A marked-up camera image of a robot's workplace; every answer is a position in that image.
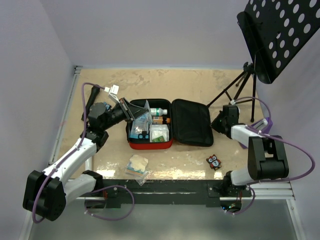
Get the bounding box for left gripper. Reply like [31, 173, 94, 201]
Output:
[102, 97, 149, 131]

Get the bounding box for blue mask package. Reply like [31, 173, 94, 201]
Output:
[129, 122, 150, 140]

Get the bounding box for black handled scissors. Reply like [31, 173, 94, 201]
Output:
[138, 131, 150, 140]

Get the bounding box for white medicine bottle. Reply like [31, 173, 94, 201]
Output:
[150, 108, 168, 117]

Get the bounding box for amber bottle orange cap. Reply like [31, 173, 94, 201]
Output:
[152, 116, 171, 125]

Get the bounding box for white gauze pad packet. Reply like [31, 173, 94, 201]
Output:
[149, 124, 169, 143]

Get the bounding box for red medicine kit case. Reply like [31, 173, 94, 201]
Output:
[126, 98, 214, 150]

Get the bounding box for bag with beige gloves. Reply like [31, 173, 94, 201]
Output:
[124, 154, 154, 186]

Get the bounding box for bandage plasters bag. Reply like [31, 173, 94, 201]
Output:
[133, 99, 152, 126]

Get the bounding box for green wind oil box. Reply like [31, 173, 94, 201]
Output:
[152, 135, 166, 143]

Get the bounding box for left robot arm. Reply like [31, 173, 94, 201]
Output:
[22, 85, 149, 224]

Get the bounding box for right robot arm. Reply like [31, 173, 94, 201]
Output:
[211, 104, 289, 197]

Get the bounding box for blue owl toy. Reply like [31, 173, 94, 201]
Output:
[103, 102, 111, 111]

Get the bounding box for black microphone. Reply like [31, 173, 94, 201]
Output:
[85, 84, 101, 116]

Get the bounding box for purple box device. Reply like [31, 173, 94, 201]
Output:
[234, 117, 273, 149]

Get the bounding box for brown owl toy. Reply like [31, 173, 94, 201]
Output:
[206, 154, 222, 171]

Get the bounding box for black music stand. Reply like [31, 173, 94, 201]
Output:
[206, 0, 320, 123]

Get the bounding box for aluminium left rail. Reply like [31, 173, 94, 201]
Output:
[46, 65, 83, 167]

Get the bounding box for aluminium rail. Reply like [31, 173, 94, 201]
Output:
[62, 179, 293, 203]
[46, 65, 83, 167]

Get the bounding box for aluminium front rail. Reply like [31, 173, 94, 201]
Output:
[62, 179, 293, 203]

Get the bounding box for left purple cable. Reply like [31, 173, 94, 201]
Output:
[31, 82, 135, 224]

